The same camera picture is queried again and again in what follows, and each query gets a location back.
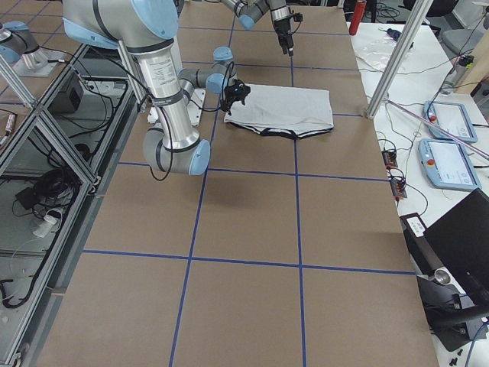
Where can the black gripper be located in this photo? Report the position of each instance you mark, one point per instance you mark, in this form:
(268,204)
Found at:
(282,27)
(230,92)

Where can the grey cartoon print t-shirt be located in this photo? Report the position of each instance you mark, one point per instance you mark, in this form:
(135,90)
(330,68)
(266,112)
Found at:
(289,112)

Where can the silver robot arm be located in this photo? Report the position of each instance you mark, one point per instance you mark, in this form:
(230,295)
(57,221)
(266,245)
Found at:
(147,30)
(250,13)

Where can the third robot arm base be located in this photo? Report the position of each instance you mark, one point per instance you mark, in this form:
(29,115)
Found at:
(20,49)

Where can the red bottle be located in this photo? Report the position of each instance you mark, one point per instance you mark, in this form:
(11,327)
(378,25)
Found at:
(357,16)

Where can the clear plastic bag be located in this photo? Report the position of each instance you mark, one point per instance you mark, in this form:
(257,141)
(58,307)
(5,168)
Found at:
(377,53)

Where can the black power adapter box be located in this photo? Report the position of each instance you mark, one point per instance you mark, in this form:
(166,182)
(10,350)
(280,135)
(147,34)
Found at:
(68,98)

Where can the upper blue teach pendant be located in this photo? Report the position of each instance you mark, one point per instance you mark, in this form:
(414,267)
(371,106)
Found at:
(450,117)

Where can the blue teach pendant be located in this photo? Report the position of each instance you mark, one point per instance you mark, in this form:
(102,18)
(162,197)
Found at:
(450,117)
(447,165)

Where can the lower orange usb hub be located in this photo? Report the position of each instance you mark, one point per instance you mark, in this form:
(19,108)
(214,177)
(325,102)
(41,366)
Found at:
(398,187)

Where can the lower blue teach pendant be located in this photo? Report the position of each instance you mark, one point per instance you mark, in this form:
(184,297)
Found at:
(447,165)

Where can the black laptop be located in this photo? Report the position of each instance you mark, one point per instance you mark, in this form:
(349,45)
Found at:
(460,241)

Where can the aluminium frame post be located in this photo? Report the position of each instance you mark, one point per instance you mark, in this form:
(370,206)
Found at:
(413,23)

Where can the aluminium side frame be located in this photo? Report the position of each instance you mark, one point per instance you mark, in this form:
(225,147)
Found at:
(55,169)

